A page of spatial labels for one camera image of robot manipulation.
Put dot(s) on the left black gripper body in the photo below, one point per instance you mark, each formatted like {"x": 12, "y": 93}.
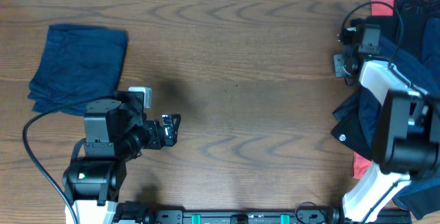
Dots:
{"x": 155, "y": 141}

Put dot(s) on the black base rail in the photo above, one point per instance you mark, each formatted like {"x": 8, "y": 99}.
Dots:
{"x": 261, "y": 217}

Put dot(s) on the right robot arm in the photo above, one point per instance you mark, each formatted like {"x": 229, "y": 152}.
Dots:
{"x": 405, "y": 146}

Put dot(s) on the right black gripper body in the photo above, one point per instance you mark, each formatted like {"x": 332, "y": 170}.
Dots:
{"x": 341, "y": 64}

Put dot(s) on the navy blue shorts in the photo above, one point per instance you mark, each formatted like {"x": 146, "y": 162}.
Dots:
{"x": 417, "y": 59}

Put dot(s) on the black garment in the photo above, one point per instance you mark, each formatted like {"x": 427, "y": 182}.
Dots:
{"x": 421, "y": 197}

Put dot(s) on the folded navy blue garment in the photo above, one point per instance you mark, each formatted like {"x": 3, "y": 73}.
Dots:
{"x": 79, "y": 62}

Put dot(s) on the red cloth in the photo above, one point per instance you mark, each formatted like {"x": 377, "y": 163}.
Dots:
{"x": 360, "y": 164}

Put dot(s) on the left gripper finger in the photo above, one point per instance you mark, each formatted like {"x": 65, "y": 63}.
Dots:
{"x": 171, "y": 120}
{"x": 169, "y": 135}

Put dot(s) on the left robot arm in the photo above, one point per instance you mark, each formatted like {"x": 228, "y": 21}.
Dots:
{"x": 116, "y": 131}

